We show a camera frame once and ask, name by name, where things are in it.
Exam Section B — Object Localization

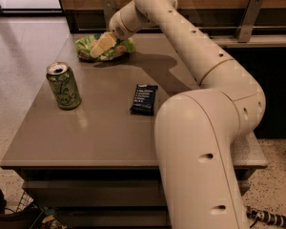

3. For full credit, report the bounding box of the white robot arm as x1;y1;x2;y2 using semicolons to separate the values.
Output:
90;0;266;229

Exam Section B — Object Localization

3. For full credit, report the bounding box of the dark bin with clutter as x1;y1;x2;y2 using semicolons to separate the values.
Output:
0;189;67;229

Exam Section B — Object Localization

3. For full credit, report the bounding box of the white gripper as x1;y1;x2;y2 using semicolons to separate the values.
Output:
90;11;133;58

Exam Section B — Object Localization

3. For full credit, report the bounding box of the grey table drawer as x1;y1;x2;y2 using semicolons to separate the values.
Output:
22;179;251;208
54;207;171;229

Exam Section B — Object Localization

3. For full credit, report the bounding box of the lower grey table drawer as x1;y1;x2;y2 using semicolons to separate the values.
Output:
54;207;171;229

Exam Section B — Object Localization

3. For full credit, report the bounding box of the black white striped cable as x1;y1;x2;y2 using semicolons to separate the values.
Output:
246;206;286;229

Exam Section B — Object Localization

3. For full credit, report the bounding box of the upper grey table drawer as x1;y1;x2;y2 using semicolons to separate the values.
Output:
22;179;251;208

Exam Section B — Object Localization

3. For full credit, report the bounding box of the green rice chip bag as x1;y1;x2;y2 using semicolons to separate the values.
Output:
75;34;135;62

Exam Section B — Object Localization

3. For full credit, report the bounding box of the metal wall bracket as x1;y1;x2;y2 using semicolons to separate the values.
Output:
235;0;264;43
101;0;116;28

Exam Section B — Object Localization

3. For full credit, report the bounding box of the green LaCroix soda can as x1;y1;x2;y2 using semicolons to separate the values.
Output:
46;62;82;110

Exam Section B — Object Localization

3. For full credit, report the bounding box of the left metal wall bracket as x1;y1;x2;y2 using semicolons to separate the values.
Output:
101;0;116;28

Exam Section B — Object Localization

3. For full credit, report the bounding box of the dark blue snack bar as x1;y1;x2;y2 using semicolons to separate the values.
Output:
130;84;158;116

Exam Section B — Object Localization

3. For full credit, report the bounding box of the right metal wall bracket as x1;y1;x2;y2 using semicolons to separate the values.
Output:
235;0;264;43

